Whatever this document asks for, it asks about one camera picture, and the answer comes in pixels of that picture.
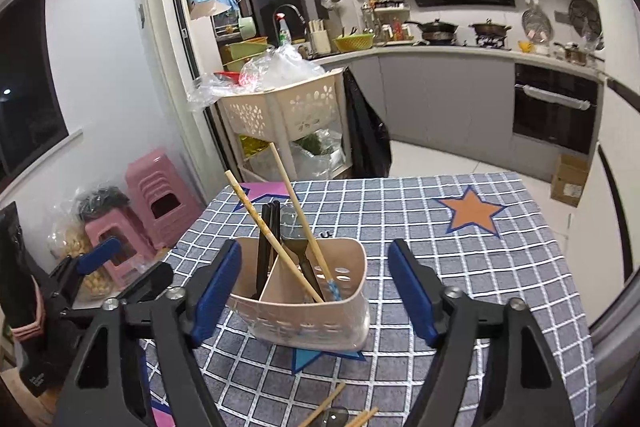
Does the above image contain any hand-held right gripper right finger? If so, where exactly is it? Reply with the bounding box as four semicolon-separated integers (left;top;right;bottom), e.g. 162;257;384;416
387;238;576;427

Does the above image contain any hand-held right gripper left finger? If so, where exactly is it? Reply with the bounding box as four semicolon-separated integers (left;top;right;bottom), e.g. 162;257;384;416
52;238;243;427

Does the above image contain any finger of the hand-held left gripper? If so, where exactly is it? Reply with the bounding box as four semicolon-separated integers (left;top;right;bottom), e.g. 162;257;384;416
65;261;175;315
50;237;123;293

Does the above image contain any plain wooden chopstick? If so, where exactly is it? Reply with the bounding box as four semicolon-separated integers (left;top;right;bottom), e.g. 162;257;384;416
304;382;347;427
224;170;325;303
344;407;380;427

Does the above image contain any beige plastic utensil holder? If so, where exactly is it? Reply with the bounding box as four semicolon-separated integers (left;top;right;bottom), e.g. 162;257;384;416
225;236;371;353

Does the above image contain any low pink plastic stool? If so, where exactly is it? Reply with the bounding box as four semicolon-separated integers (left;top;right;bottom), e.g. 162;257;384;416
84;206;157;287

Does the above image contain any bag of yellow round items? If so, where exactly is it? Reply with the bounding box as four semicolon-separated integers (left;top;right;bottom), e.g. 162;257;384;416
47;222;113;303

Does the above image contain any clear bag with dark contents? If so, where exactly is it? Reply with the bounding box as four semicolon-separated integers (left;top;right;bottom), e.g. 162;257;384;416
75;187;131;223

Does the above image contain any grey checked star tablecloth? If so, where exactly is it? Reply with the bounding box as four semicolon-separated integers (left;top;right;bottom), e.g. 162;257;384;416
140;172;598;427

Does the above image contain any tall stack of pink stools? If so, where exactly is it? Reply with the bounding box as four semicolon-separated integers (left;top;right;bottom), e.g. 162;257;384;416
125;149;203;250

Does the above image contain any yellow oil bottle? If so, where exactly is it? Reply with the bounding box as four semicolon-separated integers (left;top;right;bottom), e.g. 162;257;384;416
239;134;276;160

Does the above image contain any clear bag of greens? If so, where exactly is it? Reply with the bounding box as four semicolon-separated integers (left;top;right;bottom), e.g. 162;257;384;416
290;129;346;180

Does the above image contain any black hanging bag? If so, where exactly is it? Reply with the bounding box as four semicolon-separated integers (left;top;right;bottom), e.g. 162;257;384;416
342;67;392;180

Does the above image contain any dark window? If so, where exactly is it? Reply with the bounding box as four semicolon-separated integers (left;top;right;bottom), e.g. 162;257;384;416
0;0;70;180

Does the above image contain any cardboard box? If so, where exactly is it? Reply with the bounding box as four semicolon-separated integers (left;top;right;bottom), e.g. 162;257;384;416
550;154;591;208

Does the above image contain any grey kitchen counter cabinet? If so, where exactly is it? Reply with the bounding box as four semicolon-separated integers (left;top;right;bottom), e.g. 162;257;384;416
345;44;516;160

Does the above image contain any clear plastic bags heap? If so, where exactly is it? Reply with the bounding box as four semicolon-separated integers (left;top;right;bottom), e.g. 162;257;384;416
187;72;246;110

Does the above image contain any beige perforated basket trolley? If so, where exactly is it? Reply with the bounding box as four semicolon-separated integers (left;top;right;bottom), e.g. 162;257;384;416
216;67;351;182

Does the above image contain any black built-in oven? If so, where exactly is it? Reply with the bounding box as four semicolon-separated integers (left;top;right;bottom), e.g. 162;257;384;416
512;63;600;155

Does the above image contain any whitish plastic bag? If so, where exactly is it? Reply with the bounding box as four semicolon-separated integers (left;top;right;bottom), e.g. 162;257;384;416
239;46;327;92

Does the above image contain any green plastic basin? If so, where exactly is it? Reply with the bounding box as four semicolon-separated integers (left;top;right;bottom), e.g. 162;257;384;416
220;38;271;62

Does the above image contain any black wok with lid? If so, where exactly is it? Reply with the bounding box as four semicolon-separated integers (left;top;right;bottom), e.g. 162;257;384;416
405;18;460;44

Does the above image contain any white countertop cutlery holder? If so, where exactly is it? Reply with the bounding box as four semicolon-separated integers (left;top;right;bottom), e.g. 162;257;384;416
309;21;331;55

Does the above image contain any dark wok with lid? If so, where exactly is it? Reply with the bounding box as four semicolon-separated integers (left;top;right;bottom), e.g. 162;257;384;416
470;19;513;45

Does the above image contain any spice rack with bottles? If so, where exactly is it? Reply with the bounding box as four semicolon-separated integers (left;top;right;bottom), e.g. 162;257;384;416
360;0;413;42

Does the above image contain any small metal pot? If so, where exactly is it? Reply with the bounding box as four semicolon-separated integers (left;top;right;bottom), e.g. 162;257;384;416
554;42;603;65

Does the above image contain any round metal strainer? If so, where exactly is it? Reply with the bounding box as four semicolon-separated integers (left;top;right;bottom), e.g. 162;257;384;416
521;7;552;42

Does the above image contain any curved kitchen faucet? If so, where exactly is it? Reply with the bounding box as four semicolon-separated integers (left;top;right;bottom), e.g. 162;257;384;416
272;4;307;42

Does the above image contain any white refrigerator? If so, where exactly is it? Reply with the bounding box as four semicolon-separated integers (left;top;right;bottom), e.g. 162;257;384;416
570;0;640;323

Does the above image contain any round dark wire rack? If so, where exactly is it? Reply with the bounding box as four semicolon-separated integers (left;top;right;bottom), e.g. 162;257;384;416
569;0;602;36

